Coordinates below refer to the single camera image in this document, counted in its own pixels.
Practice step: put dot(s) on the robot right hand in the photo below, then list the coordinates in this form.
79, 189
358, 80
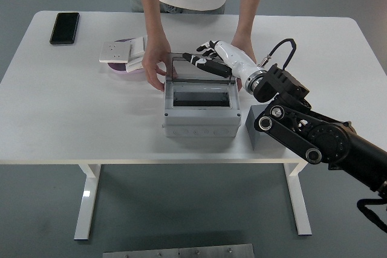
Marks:
232, 57

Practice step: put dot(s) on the person's left hand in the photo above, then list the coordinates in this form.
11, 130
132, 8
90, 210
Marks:
245, 45

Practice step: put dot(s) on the person's right hand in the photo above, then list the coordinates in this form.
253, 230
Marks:
154, 57

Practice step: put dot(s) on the transparent hinged box lid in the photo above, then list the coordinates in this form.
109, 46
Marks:
181, 58

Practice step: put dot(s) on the grey box cover frame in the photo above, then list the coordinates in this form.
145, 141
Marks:
199, 116

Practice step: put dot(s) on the person's right forearm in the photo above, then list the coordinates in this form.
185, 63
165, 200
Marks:
151, 7

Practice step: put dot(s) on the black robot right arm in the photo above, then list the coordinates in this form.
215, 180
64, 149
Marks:
332, 140

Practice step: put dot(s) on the person's left forearm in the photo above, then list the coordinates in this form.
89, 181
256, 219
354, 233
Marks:
251, 4

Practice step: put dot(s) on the grey junction box base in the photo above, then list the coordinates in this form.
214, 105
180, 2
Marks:
199, 132

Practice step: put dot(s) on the purple bowl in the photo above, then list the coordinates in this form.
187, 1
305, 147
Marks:
121, 69

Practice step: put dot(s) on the grey cube holder with hole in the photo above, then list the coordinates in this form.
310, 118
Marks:
252, 131

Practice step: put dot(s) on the black smartphone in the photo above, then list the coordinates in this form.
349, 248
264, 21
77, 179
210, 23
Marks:
64, 28

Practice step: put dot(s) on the grey metal plate with screws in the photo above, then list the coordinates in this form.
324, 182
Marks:
178, 252

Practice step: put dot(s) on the white wall switch plate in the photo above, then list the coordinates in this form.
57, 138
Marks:
134, 64
137, 45

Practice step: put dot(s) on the white wall socket plate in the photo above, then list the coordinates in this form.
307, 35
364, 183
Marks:
115, 52

